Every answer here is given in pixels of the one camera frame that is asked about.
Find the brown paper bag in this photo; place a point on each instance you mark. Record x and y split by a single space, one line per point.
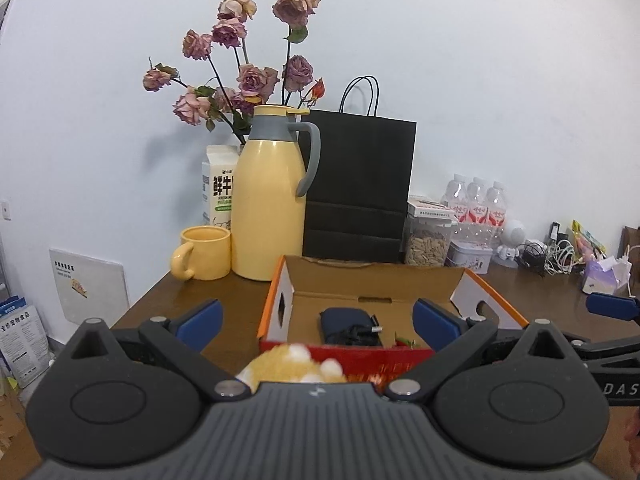
631 242

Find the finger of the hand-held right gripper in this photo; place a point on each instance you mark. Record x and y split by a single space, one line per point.
607 305
600 347

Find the black paper shopping bag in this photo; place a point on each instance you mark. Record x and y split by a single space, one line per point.
360 185

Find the yellow white plush toy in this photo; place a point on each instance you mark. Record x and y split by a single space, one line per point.
280 365

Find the white robot figurine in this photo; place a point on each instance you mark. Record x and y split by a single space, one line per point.
515 232

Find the red orange cardboard box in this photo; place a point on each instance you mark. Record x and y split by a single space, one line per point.
360 280

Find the flat white carton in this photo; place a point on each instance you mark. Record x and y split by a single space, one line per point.
430 207

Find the purple tissue pack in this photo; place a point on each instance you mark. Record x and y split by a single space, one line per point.
600 277

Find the white milk carton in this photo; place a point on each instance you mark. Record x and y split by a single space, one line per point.
217 190

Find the yellow ceramic mug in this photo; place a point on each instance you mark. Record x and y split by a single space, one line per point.
207 255

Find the blue white printed bags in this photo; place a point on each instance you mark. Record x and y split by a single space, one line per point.
22 340

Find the dried pink rose bouquet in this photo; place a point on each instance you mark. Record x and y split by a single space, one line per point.
292 5

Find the red and green wrapper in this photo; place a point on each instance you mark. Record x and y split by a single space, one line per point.
405 342

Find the dark blue pouch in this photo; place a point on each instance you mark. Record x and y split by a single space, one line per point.
334 324

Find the clear jar of seeds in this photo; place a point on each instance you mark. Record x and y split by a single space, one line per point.
425 247

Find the white wall switch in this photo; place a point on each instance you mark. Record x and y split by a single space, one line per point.
6 209

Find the white wall panel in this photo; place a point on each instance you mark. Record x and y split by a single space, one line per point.
90 285

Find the wall poster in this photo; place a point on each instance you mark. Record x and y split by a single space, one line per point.
6 12

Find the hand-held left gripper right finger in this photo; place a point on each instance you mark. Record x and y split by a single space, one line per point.
437 327

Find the colourful snack packet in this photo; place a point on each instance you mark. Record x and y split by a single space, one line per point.
587 240

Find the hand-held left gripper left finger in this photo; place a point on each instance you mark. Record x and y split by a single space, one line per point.
202 321

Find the white printed tin box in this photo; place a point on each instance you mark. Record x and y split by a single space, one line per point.
470 257

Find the black charger plug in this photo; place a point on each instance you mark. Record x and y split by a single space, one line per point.
554 232

